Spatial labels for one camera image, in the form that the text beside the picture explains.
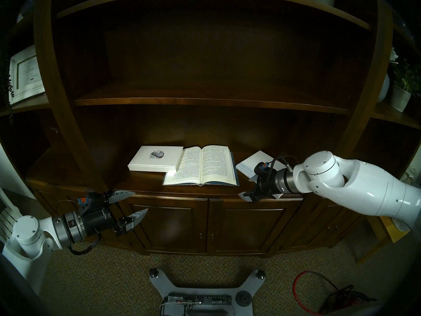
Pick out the white slatted chair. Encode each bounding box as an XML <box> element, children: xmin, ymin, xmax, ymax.
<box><xmin>0</xmin><ymin>187</ymin><xmax>23</xmax><ymax>245</ymax></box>

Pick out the white framed certificate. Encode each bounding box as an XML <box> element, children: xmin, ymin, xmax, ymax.
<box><xmin>9</xmin><ymin>45</ymin><xmax>46</xmax><ymax>105</ymax></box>

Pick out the white round vase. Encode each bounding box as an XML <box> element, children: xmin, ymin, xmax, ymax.
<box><xmin>377</xmin><ymin>73</ymin><xmax>391</xmax><ymax>103</ymax></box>

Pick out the blue cover hardback book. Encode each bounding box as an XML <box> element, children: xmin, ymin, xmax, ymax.
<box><xmin>162</xmin><ymin>145</ymin><xmax>240</xmax><ymax>187</ymax></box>

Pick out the dark brown wooden bookcase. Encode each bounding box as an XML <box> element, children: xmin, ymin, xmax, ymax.
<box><xmin>0</xmin><ymin>0</ymin><xmax>421</xmax><ymax>258</ymax></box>

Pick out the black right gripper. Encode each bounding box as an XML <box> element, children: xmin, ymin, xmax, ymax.
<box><xmin>238</xmin><ymin>170</ymin><xmax>280</xmax><ymax>202</ymax></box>

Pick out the black power strip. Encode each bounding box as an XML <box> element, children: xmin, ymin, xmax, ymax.
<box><xmin>166</xmin><ymin>293</ymin><xmax>232</xmax><ymax>307</ymax></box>

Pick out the thin right wrist cable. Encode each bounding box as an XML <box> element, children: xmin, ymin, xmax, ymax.
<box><xmin>268</xmin><ymin>155</ymin><xmax>294</xmax><ymax>171</ymax></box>

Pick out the grey metal robot base plate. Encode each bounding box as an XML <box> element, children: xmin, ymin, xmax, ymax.
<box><xmin>149</xmin><ymin>268</ymin><xmax>266</xmax><ymax>316</ymax></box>

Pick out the white book pale blue spine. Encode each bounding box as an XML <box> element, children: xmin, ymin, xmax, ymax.
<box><xmin>236</xmin><ymin>150</ymin><xmax>287</xmax><ymax>200</ymax></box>

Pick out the white book with round print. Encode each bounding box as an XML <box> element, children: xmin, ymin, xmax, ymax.
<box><xmin>128</xmin><ymin>145</ymin><xmax>184</xmax><ymax>173</ymax></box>

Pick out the red cable coil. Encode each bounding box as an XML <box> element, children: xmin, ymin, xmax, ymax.
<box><xmin>293</xmin><ymin>271</ymin><xmax>375</xmax><ymax>316</ymax></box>

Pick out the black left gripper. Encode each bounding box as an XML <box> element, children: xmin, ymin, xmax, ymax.
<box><xmin>79</xmin><ymin>189</ymin><xmax>149</xmax><ymax>237</ymax></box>

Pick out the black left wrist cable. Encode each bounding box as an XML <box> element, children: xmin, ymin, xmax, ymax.
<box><xmin>67</xmin><ymin>235</ymin><xmax>101</xmax><ymax>256</ymax></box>

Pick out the light wooden side table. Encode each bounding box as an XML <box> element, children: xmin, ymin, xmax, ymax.
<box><xmin>357</xmin><ymin>215</ymin><xmax>411</xmax><ymax>263</ymax></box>

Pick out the green plant in white pot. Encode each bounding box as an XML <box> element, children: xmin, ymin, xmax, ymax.
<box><xmin>390</xmin><ymin>59</ymin><xmax>421</xmax><ymax>113</ymax></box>

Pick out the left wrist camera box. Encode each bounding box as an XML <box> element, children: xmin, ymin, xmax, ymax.
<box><xmin>77</xmin><ymin>193</ymin><xmax>106</xmax><ymax>210</ymax></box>

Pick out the dark hanging bead plant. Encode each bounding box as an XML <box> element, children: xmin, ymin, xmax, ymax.
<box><xmin>3</xmin><ymin>52</ymin><xmax>17</xmax><ymax>121</ymax></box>

